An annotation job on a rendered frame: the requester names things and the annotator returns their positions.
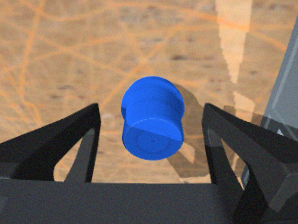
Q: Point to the grey bank of square funnels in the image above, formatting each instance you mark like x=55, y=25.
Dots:
x=281, y=113

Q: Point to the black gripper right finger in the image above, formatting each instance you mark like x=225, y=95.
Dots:
x=271, y=193

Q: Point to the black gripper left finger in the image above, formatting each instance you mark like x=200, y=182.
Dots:
x=34, y=155

